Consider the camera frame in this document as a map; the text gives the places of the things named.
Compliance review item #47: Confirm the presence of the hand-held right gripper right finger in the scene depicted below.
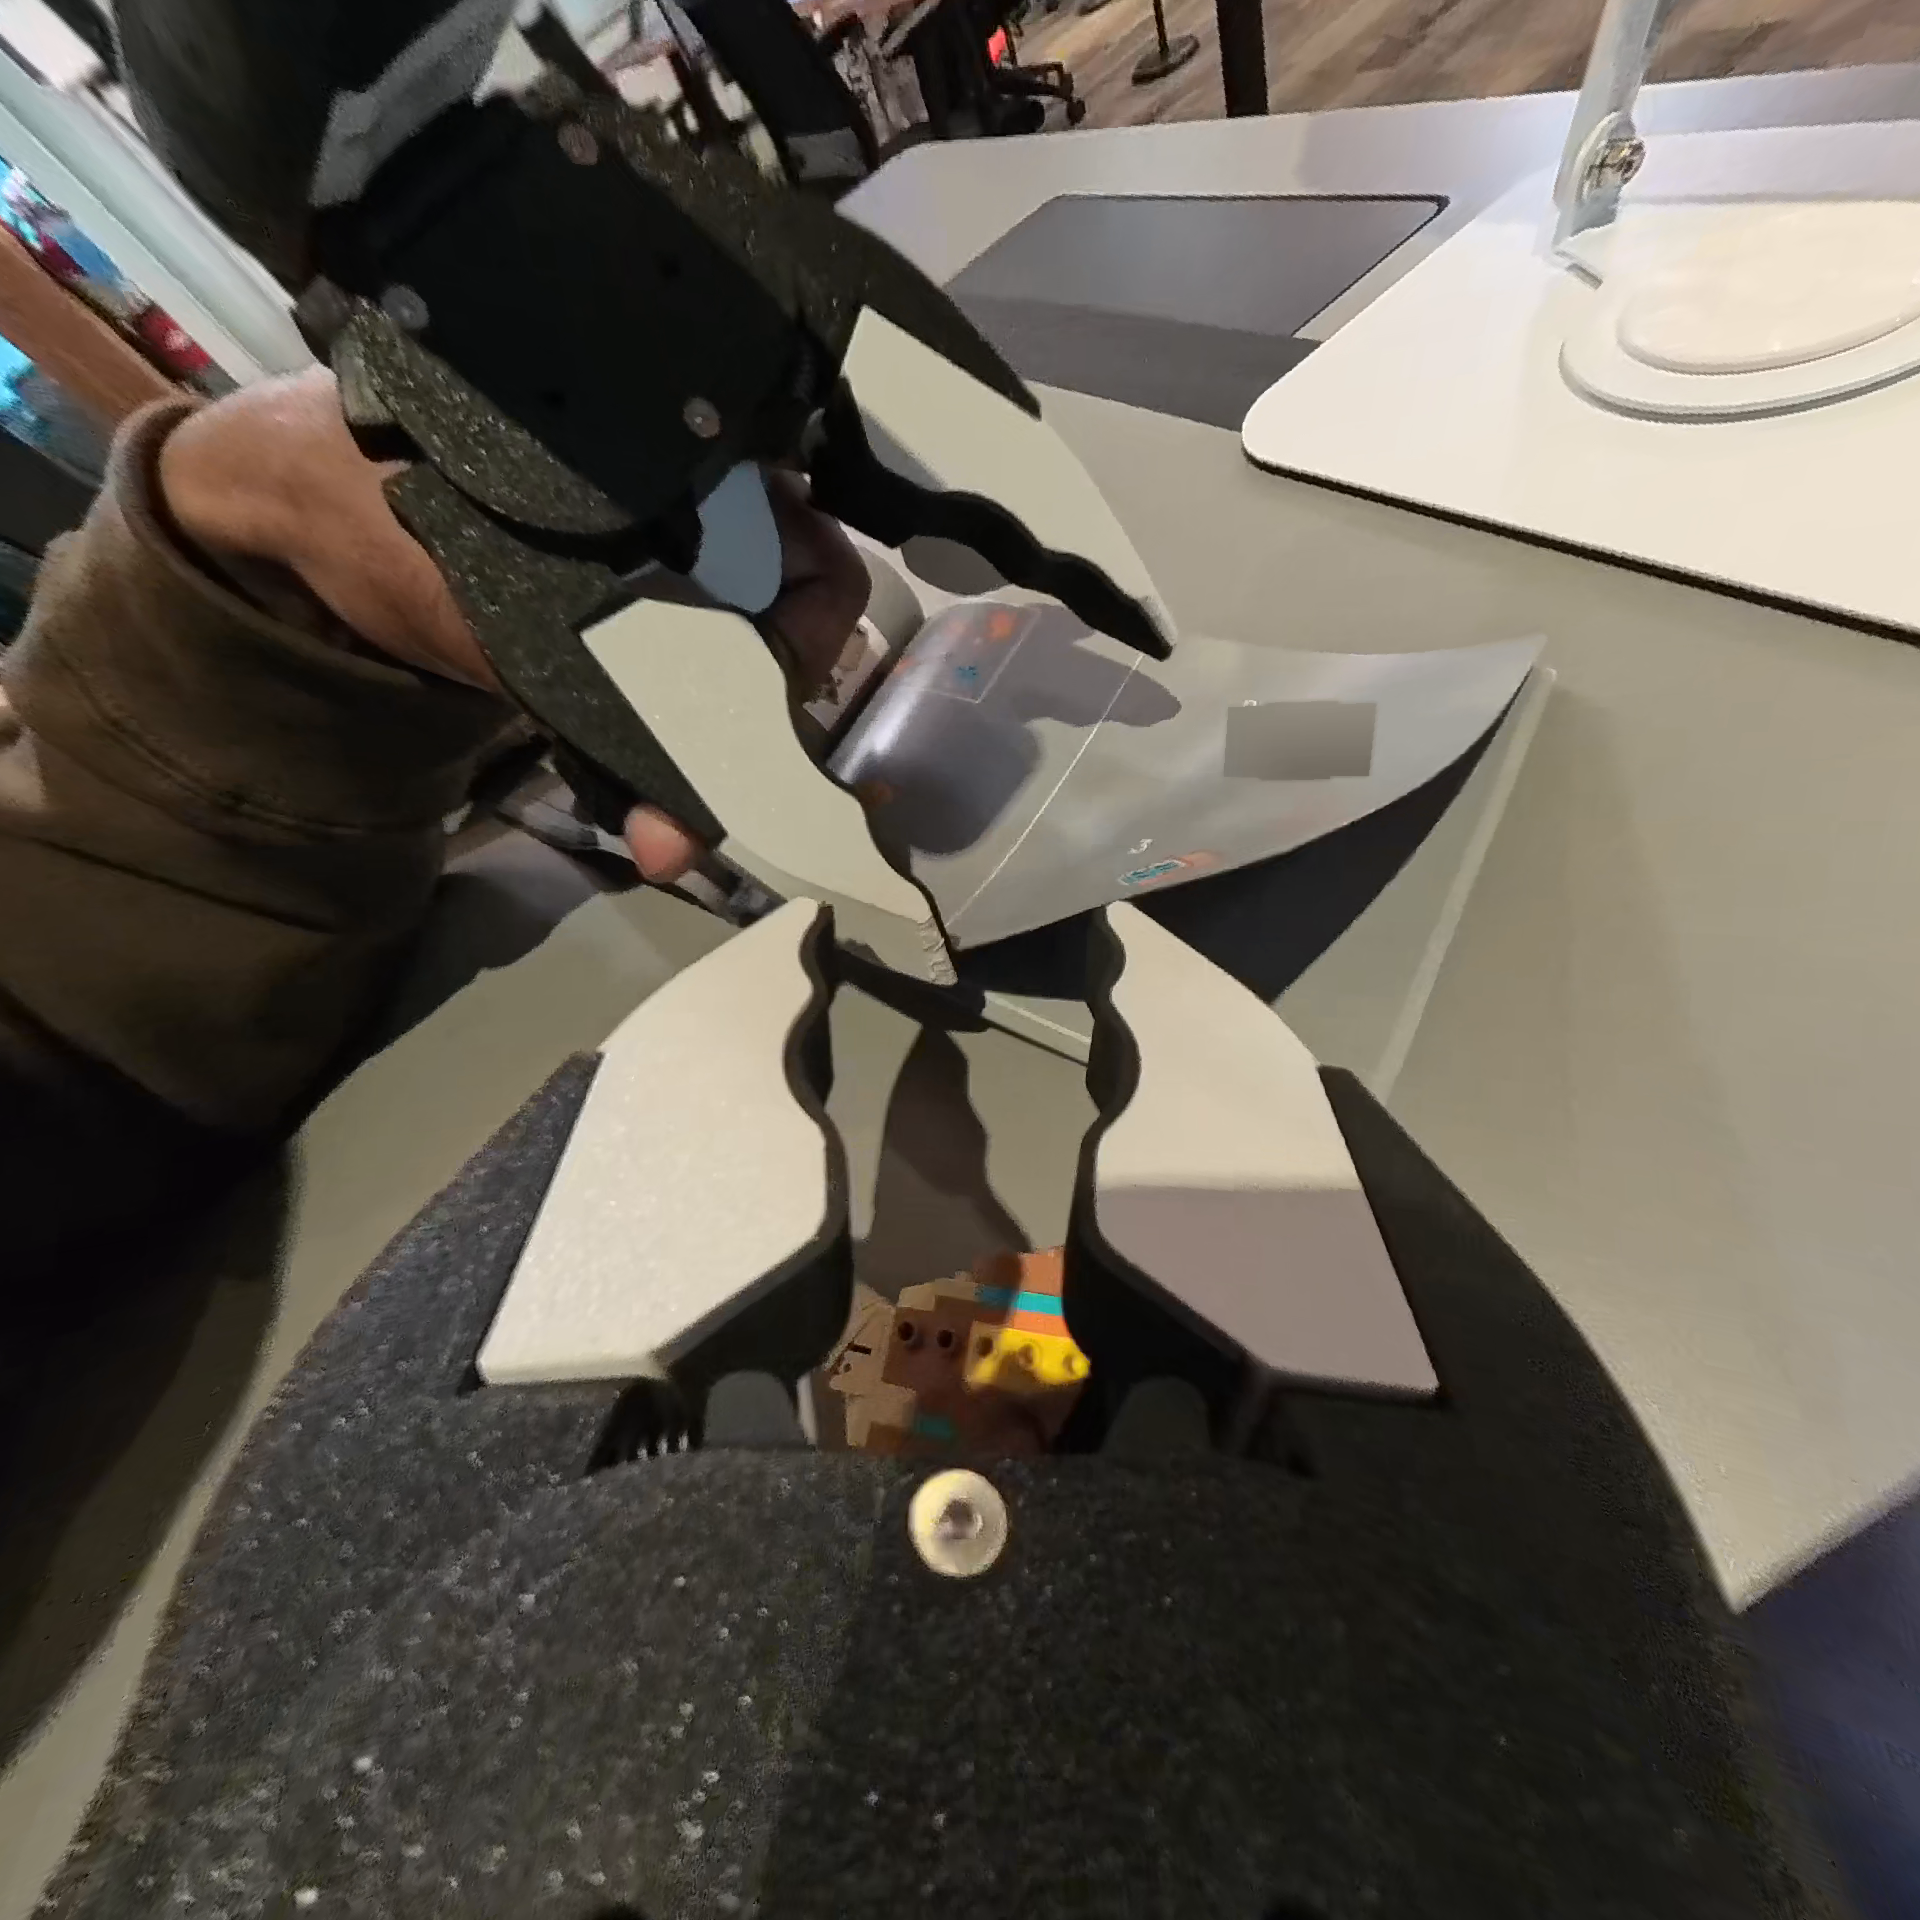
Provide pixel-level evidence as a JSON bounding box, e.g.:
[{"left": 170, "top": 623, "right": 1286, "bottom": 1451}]
[{"left": 1071, "top": 904, "right": 1444, "bottom": 1402}]

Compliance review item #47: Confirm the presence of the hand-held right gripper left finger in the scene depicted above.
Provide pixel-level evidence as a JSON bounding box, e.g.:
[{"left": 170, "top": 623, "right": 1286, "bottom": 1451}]
[{"left": 479, "top": 900, "right": 854, "bottom": 1388}]

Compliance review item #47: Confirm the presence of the grey desk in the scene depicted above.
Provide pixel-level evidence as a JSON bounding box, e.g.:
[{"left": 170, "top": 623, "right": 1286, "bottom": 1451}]
[{"left": 0, "top": 68, "right": 1920, "bottom": 1773}]

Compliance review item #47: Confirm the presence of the person's left forearm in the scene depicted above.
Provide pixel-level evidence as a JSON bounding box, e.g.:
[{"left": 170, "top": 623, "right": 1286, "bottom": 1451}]
[{"left": 0, "top": 397, "right": 528, "bottom": 1144}]

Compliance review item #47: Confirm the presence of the dark desk cable cover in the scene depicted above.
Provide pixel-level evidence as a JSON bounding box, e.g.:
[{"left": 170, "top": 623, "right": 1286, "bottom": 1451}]
[{"left": 946, "top": 191, "right": 1449, "bottom": 428}]

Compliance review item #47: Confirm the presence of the person's left hand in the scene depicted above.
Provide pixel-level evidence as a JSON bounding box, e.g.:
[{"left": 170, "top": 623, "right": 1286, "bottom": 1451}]
[{"left": 159, "top": 366, "right": 875, "bottom": 891}]

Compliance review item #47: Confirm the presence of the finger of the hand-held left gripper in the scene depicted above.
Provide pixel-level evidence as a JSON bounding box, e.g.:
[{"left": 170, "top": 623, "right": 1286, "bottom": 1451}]
[
  {"left": 573, "top": 590, "right": 966, "bottom": 990},
  {"left": 819, "top": 306, "right": 1182, "bottom": 667}
]

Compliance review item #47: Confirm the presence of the brown yellow toy brick model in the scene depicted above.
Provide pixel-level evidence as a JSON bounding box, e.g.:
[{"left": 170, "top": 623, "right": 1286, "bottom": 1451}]
[{"left": 819, "top": 1244, "right": 1095, "bottom": 1459}]

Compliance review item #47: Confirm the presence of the white flat board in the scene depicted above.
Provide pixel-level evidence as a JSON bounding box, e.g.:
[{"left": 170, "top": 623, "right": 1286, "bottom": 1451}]
[{"left": 1242, "top": 150, "right": 1920, "bottom": 648}]

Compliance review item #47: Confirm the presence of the grey instruction booklet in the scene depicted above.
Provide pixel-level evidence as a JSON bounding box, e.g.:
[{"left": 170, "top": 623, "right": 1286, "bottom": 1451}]
[{"left": 819, "top": 591, "right": 1561, "bottom": 1104}]

